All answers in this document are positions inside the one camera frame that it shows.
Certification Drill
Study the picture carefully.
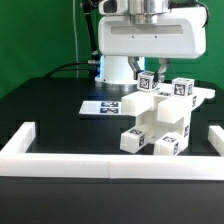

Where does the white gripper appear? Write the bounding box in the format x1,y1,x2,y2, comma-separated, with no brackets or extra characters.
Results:
98,0,208,82

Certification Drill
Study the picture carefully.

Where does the small tag cube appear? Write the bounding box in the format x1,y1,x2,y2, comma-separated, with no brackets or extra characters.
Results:
137,71,158,92
172,77,194,97

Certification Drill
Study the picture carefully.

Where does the white chair back frame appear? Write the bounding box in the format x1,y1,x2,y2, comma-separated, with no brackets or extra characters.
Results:
121,84,215,124

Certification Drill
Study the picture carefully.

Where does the white chair seat part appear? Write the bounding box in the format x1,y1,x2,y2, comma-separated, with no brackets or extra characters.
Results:
135,111,191,149

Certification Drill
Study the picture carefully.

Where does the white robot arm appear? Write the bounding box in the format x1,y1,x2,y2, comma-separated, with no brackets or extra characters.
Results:
82,0,209,84

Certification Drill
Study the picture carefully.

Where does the white marker sheet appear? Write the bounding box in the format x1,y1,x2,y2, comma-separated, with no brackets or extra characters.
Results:
79,101,121,115

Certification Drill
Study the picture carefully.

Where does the white U-shaped fence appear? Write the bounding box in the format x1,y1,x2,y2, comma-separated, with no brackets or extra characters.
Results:
0,122,224,180

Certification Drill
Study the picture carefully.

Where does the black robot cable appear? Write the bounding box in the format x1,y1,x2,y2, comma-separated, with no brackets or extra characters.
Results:
44,13,101,79

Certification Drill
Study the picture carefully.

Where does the white thin cable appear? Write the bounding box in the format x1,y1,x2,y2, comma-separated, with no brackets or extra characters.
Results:
72,0,81,79

